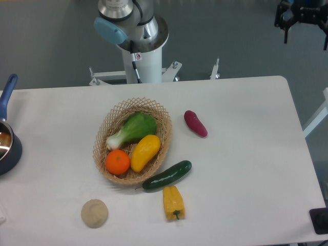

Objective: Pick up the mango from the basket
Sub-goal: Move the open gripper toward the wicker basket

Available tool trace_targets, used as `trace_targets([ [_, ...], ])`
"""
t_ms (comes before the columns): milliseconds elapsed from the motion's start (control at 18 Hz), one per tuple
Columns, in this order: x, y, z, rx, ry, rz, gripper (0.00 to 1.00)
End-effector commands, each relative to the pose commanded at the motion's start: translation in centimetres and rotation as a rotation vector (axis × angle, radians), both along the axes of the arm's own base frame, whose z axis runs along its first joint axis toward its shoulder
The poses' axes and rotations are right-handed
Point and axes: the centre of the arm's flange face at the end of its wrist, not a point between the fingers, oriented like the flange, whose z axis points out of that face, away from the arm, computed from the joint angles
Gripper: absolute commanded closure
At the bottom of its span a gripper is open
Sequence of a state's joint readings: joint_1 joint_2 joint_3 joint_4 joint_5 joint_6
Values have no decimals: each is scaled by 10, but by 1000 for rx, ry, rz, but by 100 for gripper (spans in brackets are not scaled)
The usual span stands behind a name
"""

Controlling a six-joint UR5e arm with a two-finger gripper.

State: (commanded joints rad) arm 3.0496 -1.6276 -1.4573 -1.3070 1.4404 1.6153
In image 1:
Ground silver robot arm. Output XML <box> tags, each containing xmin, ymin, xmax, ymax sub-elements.
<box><xmin>94</xmin><ymin>0</ymin><xmax>169</xmax><ymax>53</ymax></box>

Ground yellow mango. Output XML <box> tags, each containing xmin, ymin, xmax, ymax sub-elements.
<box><xmin>130</xmin><ymin>135</ymin><xmax>161</xmax><ymax>172</ymax></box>

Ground woven wicker basket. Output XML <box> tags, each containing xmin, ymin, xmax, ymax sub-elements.
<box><xmin>93</xmin><ymin>98</ymin><xmax>172</xmax><ymax>185</ymax></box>

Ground green bok choy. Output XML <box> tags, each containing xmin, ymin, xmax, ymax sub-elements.
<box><xmin>106</xmin><ymin>113</ymin><xmax>157</xmax><ymax>150</ymax></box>

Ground purple sweet potato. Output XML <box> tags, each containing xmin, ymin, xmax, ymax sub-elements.
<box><xmin>184</xmin><ymin>110</ymin><xmax>208</xmax><ymax>137</ymax></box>

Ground dark green cucumber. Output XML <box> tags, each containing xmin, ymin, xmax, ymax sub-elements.
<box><xmin>142</xmin><ymin>160</ymin><xmax>192</xmax><ymax>191</ymax></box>

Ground orange fruit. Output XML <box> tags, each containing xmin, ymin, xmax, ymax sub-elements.
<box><xmin>105</xmin><ymin>150</ymin><xmax>130</xmax><ymax>175</ymax></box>

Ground yellow bell pepper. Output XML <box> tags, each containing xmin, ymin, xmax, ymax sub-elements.
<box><xmin>162</xmin><ymin>186</ymin><xmax>185</xmax><ymax>220</ymax></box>

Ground beige steamed bun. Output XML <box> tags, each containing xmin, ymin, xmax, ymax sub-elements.
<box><xmin>80</xmin><ymin>199</ymin><xmax>109</xmax><ymax>229</ymax></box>

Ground black device at table corner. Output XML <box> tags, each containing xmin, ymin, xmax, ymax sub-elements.
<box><xmin>309</xmin><ymin>208</ymin><xmax>328</xmax><ymax>235</ymax></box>

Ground black equipment in background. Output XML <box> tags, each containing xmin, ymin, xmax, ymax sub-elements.
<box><xmin>274</xmin><ymin>1</ymin><xmax>327</xmax><ymax>44</ymax></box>

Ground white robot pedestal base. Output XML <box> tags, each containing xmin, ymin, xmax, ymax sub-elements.
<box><xmin>88</xmin><ymin>46</ymin><xmax>220</xmax><ymax>87</ymax></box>

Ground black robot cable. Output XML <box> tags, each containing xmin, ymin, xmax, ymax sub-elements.
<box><xmin>130</xmin><ymin>40</ymin><xmax>142</xmax><ymax>84</ymax></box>

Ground blue saucepan with handle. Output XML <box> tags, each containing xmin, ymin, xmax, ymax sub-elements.
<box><xmin>1</xmin><ymin>74</ymin><xmax>23</xmax><ymax>175</ymax></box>

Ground white frame at right edge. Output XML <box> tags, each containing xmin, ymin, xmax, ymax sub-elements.
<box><xmin>302</xmin><ymin>88</ymin><xmax>327</xmax><ymax>137</ymax></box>

